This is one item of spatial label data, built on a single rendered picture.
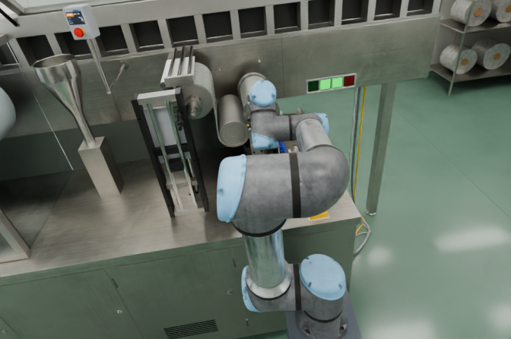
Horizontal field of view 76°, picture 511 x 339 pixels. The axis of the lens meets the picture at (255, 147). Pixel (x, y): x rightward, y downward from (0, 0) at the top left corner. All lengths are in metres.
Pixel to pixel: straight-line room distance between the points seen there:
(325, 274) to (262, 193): 0.42
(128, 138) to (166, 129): 0.58
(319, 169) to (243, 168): 0.13
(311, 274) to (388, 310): 1.34
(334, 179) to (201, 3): 1.09
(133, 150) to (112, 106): 0.26
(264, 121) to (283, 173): 0.41
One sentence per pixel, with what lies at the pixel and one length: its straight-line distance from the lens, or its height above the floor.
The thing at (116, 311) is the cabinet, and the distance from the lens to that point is 1.73.
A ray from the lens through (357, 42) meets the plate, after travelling 1.67.
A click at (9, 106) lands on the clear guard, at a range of 1.62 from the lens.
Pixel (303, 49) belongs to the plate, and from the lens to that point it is 1.60.
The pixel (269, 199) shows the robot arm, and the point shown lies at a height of 1.50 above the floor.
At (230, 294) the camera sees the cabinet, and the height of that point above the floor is 0.50.
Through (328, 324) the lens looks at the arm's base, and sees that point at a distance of 1.01.
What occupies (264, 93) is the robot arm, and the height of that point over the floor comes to 1.48.
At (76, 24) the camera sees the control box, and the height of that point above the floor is 1.66.
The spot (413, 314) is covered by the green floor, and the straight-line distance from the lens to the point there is 2.23.
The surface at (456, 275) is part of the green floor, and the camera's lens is 2.46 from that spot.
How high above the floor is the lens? 1.87
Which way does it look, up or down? 34 degrees down
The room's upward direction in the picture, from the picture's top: 7 degrees counter-clockwise
